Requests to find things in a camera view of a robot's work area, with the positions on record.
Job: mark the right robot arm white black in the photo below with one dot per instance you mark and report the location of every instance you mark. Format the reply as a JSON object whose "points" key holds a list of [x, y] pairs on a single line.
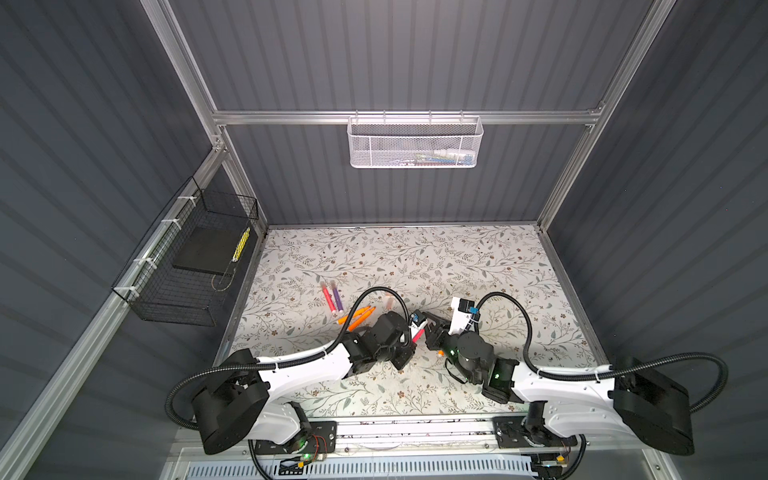
{"points": [[644, 405]]}

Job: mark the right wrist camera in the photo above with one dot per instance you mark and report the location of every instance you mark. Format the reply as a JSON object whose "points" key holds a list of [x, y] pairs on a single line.
{"points": [[465, 316]]}

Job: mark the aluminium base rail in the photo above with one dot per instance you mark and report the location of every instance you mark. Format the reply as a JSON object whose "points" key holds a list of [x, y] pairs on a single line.
{"points": [[414, 434]]}

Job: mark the pink marker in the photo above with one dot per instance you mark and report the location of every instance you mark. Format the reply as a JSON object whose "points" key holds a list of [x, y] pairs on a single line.
{"points": [[418, 334], [328, 297]]}

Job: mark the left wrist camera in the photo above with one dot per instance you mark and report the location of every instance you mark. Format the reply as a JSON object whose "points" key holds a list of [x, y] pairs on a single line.
{"points": [[417, 321]]}

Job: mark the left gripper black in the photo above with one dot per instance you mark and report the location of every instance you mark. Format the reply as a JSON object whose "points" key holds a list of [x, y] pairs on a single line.
{"points": [[407, 349]]}

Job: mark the orange marker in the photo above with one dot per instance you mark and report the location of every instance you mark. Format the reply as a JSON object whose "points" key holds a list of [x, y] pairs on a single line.
{"points": [[356, 314], [358, 320]]}

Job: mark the white vented cable duct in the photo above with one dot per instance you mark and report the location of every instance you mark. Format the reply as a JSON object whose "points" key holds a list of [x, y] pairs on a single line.
{"points": [[484, 466]]}

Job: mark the yellow marker in basket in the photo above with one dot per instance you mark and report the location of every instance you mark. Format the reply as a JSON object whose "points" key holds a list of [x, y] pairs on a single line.
{"points": [[241, 245]]}

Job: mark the items in white basket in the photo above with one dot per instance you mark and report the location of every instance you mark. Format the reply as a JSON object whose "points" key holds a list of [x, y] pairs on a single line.
{"points": [[450, 157]]}

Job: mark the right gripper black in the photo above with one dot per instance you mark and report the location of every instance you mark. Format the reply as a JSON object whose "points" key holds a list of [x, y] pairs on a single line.
{"points": [[438, 334]]}

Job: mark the white wire mesh basket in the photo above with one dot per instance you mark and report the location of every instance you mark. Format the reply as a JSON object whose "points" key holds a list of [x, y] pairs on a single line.
{"points": [[370, 136]]}

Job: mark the black wire mesh basket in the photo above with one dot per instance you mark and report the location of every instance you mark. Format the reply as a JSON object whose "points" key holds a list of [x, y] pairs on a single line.
{"points": [[157, 292]]}

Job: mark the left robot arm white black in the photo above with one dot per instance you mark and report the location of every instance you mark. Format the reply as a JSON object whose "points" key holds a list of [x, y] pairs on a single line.
{"points": [[236, 404]]}

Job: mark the purple marker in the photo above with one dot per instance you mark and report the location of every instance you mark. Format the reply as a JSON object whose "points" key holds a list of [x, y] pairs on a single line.
{"points": [[337, 297]]}

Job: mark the black foam pad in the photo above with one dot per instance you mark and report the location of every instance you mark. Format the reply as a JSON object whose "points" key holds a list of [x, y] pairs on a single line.
{"points": [[207, 250]]}

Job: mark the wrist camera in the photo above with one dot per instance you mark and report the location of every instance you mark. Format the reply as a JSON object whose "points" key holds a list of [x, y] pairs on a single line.
{"points": [[417, 321], [465, 316]]}

